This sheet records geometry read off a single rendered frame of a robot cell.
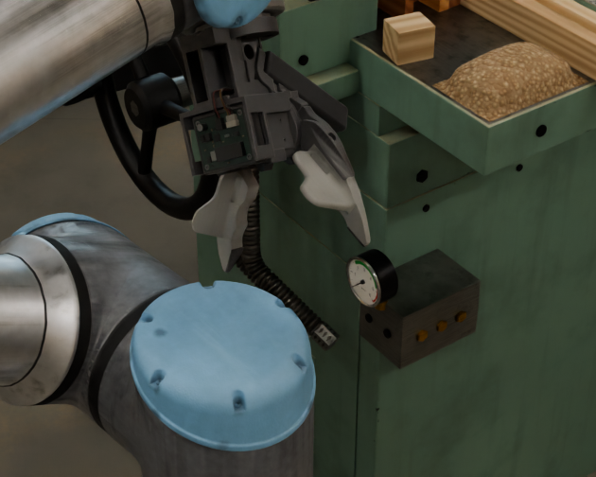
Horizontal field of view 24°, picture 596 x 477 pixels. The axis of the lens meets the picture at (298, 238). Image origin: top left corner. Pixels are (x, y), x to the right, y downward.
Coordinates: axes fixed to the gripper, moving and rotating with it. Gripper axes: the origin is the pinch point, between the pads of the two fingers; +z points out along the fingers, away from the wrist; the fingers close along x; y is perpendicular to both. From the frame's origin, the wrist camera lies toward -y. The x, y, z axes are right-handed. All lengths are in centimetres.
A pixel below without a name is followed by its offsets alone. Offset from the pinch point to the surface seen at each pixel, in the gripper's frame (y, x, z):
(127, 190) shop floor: -118, -131, -15
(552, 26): -45.6, 5.1, -17.7
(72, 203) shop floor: -108, -138, -15
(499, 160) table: -34.4, 1.6, -4.8
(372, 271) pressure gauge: -35.2, -17.4, 4.3
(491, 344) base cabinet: -70, -25, 19
